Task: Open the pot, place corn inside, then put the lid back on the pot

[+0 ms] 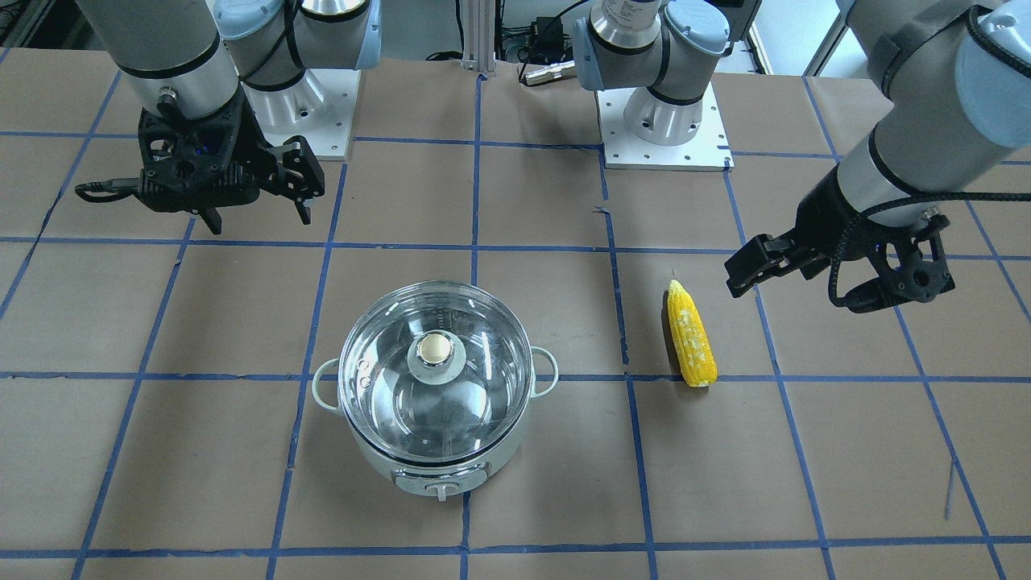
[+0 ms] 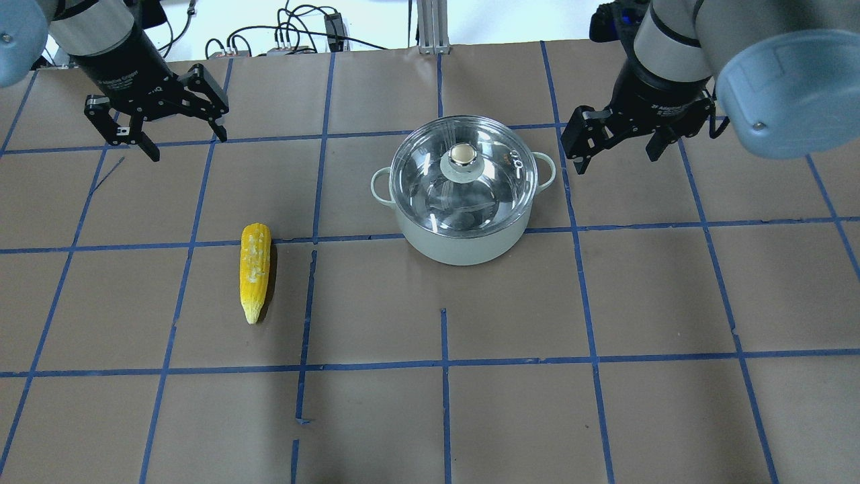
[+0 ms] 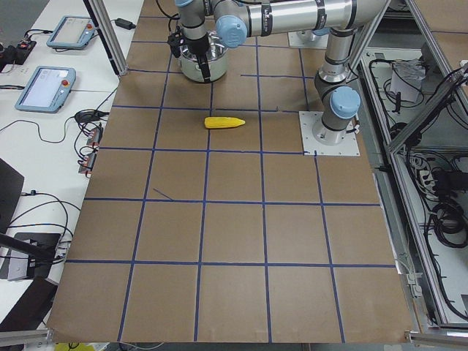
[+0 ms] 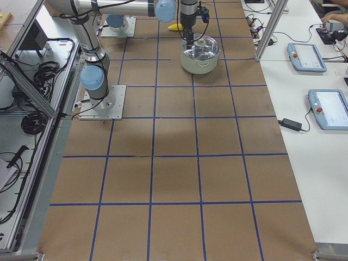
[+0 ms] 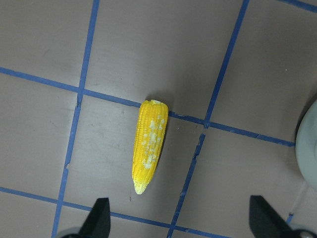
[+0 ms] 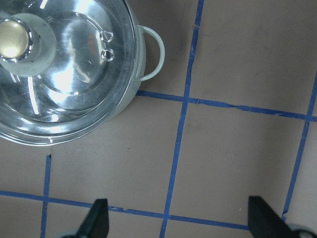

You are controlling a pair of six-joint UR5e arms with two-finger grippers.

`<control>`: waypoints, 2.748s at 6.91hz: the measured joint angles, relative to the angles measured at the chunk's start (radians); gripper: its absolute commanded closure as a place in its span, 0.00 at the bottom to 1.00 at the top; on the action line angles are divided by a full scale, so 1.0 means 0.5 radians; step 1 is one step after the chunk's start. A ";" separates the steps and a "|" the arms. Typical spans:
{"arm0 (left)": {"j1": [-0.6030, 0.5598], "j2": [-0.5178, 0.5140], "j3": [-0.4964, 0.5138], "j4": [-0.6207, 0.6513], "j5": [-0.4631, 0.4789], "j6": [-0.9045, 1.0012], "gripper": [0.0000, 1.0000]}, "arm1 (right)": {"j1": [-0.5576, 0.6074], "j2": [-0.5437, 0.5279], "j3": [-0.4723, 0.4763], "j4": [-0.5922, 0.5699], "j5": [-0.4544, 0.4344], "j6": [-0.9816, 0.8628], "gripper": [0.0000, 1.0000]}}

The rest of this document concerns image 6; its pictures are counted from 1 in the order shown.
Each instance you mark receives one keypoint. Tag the pale green cooking pot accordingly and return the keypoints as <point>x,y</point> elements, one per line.
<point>146,54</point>

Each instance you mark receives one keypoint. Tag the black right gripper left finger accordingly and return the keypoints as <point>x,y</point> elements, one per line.
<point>96,223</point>

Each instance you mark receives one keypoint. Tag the glass pot lid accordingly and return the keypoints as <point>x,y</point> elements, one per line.
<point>59,69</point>

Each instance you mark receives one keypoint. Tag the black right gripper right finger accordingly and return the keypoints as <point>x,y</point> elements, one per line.
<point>263,222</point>

